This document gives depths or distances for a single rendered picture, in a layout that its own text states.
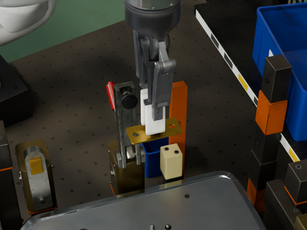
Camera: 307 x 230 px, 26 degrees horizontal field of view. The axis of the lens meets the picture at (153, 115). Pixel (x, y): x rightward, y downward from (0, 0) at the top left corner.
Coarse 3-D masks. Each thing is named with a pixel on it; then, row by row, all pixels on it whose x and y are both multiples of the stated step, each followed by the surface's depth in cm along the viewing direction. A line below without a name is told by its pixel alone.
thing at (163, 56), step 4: (160, 44) 89; (160, 48) 89; (164, 48) 89; (160, 52) 89; (164, 52) 89; (160, 56) 89; (164, 56) 89; (160, 60) 89; (164, 60) 89; (168, 60) 89; (164, 64) 88; (168, 64) 88; (164, 68) 88; (168, 68) 89; (164, 72) 90
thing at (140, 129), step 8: (168, 120) 106; (176, 120) 106; (128, 128) 105; (136, 128) 105; (144, 128) 105; (168, 128) 105; (176, 128) 105; (128, 136) 104; (136, 136) 103; (144, 136) 103; (152, 136) 103; (160, 136) 103; (168, 136) 104
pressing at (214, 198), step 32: (128, 192) 128; (160, 192) 128; (192, 192) 128; (224, 192) 128; (32, 224) 122; (64, 224) 122; (96, 224) 122; (128, 224) 122; (160, 224) 122; (192, 224) 122; (224, 224) 122; (256, 224) 122
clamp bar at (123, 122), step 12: (120, 84) 119; (132, 84) 119; (120, 96) 118; (132, 96) 116; (120, 108) 119; (132, 108) 117; (120, 120) 121; (132, 120) 122; (120, 132) 122; (120, 144) 124
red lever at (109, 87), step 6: (108, 84) 129; (114, 84) 129; (108, 90) 129; (108, 96) 129; (114, 108) 128; (114, 114) 129; (126, 150) 126; (132, 150) 126; (126, 156) 126; (132, 156) 126
